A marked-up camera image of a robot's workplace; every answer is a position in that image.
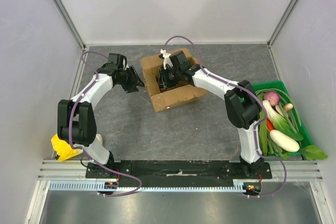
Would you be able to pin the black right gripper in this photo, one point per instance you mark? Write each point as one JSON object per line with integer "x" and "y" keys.
{"x": 165, "y": 77}

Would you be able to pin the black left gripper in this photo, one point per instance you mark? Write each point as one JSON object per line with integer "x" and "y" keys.
{"x": 135, "y": 81}

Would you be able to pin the brown cardboard express box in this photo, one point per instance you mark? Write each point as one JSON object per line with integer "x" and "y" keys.
{"x": 163, "y": 99}

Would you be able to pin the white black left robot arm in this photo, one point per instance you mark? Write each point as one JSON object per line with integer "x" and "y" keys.
{"x": 76, "y": 124}

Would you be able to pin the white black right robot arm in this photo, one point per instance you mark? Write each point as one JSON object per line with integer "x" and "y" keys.
{"x": 242, "y": 106}

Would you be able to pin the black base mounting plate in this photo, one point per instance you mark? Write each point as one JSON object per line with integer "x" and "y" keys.
{"x": 225, "y": 169}

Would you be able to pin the yellow napa cabbage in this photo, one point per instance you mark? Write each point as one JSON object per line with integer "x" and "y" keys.
{"x": 63, "y": 149}

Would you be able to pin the purple onion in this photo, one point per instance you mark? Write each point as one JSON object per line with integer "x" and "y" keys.
{"x": 272, "y": 97}

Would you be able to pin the red chili pepper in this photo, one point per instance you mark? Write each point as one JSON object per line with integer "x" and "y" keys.
{"x": 270, "y": 126}

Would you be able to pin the white bok choy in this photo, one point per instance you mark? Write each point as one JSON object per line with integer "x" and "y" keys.
{"x": 280, "y": 123}

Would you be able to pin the brown mushroom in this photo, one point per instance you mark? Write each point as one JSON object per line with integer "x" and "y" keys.
{"x": 287, "y": 107}

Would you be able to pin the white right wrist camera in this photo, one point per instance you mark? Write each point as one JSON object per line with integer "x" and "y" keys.
{"x": 165, "y": 56}

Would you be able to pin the slotted cable duct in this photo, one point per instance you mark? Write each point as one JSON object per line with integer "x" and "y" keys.
{"x": 59, "y": 185}

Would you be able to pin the aluminium frame rail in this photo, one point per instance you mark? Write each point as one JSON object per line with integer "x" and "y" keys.
{"x": 275, "y": 171}

